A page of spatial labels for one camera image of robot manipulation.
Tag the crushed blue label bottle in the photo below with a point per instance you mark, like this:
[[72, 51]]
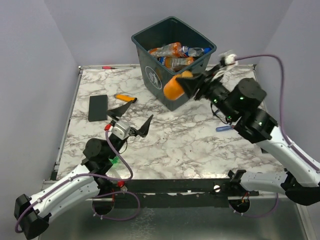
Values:
[[195, 51]]

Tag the black rectangular block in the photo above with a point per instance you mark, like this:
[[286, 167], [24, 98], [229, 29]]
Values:
[[98, 107]]

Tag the orange crushed bottle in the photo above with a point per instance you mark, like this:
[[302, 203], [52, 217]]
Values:
[[175, 63]]

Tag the black mounting rail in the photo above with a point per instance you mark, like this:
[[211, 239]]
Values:
[[183, 193]]

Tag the blue screwdriver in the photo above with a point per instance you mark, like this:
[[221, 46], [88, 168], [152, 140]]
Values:
[[224, 128]]

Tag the orange utility knife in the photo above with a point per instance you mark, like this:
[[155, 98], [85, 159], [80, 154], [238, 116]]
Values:
[[125, 98]]

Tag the red label bottle front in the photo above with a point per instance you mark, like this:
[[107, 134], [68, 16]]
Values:
[[116, 178]]

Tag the orange label large bottle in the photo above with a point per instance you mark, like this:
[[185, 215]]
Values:
[[170, 50]]

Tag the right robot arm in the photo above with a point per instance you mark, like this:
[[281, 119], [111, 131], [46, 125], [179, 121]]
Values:
[[300, 182]]

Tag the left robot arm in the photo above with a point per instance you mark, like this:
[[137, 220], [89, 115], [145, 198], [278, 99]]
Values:
[[35, 213]]

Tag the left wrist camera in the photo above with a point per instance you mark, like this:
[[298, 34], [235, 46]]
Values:
[[120, 128]]

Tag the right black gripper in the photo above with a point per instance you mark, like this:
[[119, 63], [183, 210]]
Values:
[[191, 84]]

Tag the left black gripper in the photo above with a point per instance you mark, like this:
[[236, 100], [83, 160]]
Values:
[[142, 131]]

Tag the green crushed bottle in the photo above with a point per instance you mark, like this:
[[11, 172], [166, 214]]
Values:
[[115, 160]]

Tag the red marker pen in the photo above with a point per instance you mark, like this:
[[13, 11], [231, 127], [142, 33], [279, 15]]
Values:
[[108, 68]]

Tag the small orange bottle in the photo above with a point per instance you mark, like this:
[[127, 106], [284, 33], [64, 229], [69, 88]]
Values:
[[172, 90]]

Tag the black box right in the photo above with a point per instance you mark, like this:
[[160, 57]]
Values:
[[264, 151]]

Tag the dark green plastic bin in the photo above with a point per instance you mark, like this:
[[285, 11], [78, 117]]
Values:
[[155, 75]]

